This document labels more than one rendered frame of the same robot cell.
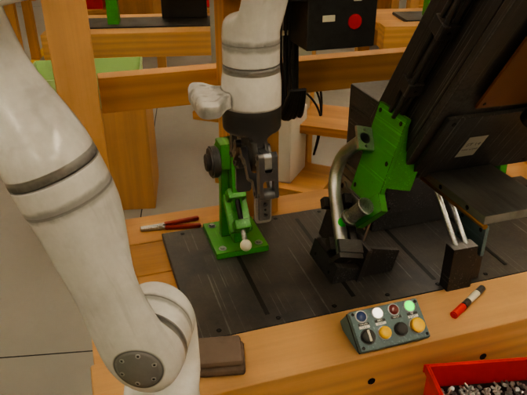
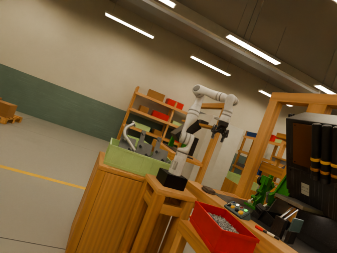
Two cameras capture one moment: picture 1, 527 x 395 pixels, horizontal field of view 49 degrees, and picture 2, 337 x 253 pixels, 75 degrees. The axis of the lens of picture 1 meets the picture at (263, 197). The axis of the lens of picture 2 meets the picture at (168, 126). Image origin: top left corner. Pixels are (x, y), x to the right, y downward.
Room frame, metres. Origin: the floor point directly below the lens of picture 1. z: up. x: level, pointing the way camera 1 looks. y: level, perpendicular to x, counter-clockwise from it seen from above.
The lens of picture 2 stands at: (0.06, -1.51, 1.26)
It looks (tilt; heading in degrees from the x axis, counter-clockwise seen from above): 0 degrees down; 80
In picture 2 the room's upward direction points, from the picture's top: 21 degrees clockwise
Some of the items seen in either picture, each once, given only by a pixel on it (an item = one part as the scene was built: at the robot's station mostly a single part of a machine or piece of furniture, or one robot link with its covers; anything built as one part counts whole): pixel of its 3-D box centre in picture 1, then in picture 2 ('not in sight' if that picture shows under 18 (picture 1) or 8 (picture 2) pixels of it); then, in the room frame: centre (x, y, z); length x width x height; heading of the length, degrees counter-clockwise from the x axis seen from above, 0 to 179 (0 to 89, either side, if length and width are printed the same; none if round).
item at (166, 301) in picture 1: (156, 356); (185, 143); (0.52, 0.13, 1.19); 0.09 x 0.09 x 0.17; 86
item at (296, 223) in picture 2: (469, 243); (294, 231); (1.11, -0.46, 0.97); 0.10 x 0.02 x 0.14; 18
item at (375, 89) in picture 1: (412, 150); (330, 222); (1.40, -0.39, 1.07); 0.30 x 0.18 x 0.34; 108
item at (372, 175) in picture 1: (391, 154); (289, 187); (1.15, -0.28, 1.17); 0.13 x 0.12 x 0.20; 108
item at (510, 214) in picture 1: (459, 175); (307, 207); (1.16, -0.43, 1.11); 0.39 x 0.16 x 0.03; 18
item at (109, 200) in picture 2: not in sight; (120, 207); (0.27, 0.56, 0.40); 0.68 x 0.52 x 0.79; 8
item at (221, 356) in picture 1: (217, 355); (208, 190); (0.81, 0.08, 0.91); 0.10 x 0.08 x 0.03; 95
